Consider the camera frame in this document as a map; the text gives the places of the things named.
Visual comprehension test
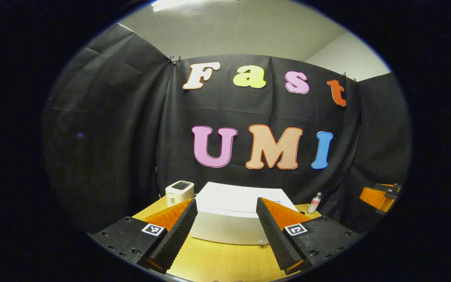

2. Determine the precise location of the white microwave oven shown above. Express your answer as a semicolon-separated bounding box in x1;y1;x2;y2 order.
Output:
189;181;299;246

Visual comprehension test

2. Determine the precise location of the black backdrop cloth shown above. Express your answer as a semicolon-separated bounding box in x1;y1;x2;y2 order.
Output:
41;23;412;235

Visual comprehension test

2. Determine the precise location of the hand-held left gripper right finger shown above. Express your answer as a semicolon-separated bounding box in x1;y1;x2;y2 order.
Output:
256;197;363;275

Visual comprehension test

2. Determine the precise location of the small bottle with pink label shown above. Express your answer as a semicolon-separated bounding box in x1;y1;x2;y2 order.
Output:
307;192;323;214

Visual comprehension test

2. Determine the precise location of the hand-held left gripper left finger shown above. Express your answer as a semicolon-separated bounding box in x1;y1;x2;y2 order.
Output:
88;198;198;275

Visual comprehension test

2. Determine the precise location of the ceiling light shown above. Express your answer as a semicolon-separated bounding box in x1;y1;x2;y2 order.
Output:
150;0;242;13

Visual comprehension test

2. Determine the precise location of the white toaster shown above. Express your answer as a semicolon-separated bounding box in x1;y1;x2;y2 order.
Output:
165;180;195;208

